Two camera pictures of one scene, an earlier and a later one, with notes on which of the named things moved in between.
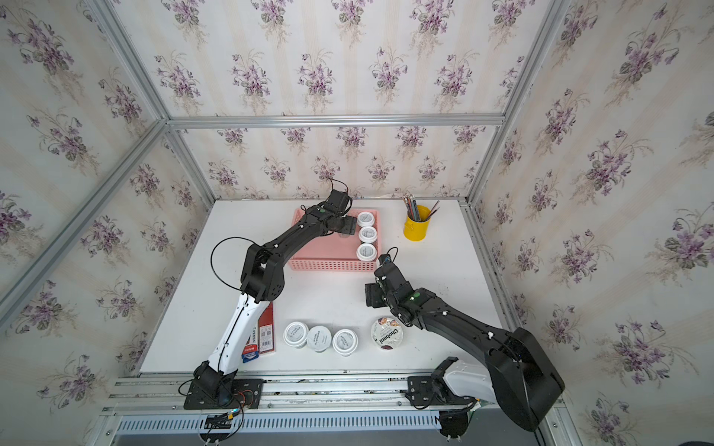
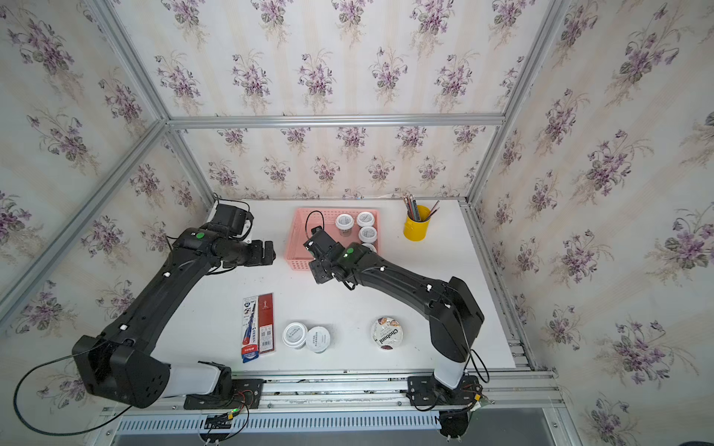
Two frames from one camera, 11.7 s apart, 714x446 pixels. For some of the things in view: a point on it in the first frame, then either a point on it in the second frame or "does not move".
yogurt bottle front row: (296, 334) does not move
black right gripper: (371, 290) to (319, 277)
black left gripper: (350, 225) to (257, 255)
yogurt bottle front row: (319, 338) does not move
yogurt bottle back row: (367, 234) does not move
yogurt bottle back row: (365, 218) does not move
